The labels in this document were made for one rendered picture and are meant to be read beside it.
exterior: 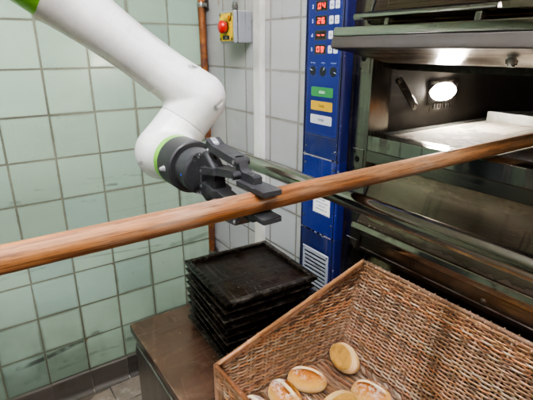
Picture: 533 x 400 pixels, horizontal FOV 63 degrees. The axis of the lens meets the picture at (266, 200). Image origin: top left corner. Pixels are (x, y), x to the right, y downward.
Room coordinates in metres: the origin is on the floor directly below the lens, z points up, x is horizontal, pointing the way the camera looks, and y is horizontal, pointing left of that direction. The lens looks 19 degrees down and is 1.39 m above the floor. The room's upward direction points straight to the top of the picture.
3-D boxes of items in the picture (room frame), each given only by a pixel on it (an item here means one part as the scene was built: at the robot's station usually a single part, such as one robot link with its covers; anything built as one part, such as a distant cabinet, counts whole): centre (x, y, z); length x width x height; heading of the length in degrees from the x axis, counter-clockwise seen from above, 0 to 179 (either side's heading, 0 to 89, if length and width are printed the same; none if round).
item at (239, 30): (1.60, 0.11, 1.46); 0.10 x 0.07 x 0.10; 34
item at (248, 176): (0.59, 0.03, 1.23); 0.05 x 0.01 x 0.03; 34
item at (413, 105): (1.19, -0.37, 1.28); 0.09 x 0.02 x 0.09; 124
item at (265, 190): (0.57, 0.01, 1.21); 0.07 x 0.03 x 0.01; 34
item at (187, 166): (0.70, 0.10, 1.20); 0.09 x 0.07 x 0.08; 34
